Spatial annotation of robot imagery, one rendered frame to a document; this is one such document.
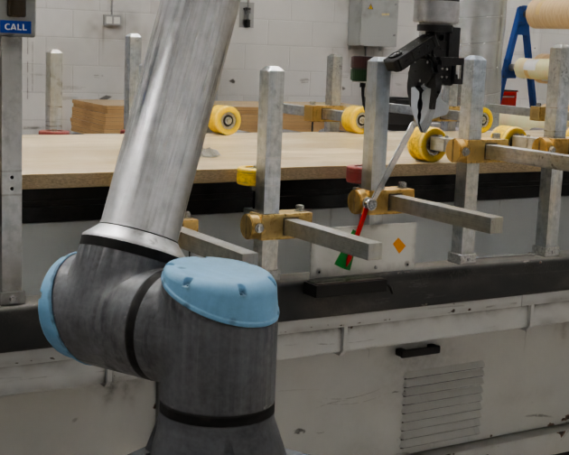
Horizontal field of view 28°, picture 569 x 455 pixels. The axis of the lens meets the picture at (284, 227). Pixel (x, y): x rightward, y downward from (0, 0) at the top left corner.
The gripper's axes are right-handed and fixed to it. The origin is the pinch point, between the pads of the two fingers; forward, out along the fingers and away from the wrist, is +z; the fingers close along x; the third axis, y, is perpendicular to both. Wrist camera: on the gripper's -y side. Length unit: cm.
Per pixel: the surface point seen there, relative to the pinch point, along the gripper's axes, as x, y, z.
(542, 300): 8, 45, 41
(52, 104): 115, -34, 4
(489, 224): -25.2, -2.8, 15.7
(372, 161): 6.0, -7.0, 7.5
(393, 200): 3.9, -2.8, 15.4
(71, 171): 25, -63, 11
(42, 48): 715, 179, -3
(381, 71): 6.0, -5.9, -10.4
